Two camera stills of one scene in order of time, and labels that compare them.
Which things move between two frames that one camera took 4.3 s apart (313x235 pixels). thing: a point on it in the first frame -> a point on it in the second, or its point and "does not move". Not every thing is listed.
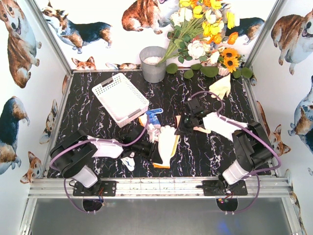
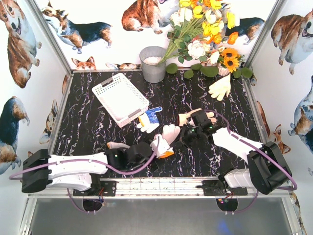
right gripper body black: (187, 121) -> (185, 133)
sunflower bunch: (229, 58) does not move
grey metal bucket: (149, 57) does not move
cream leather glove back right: (221, 86) does not move
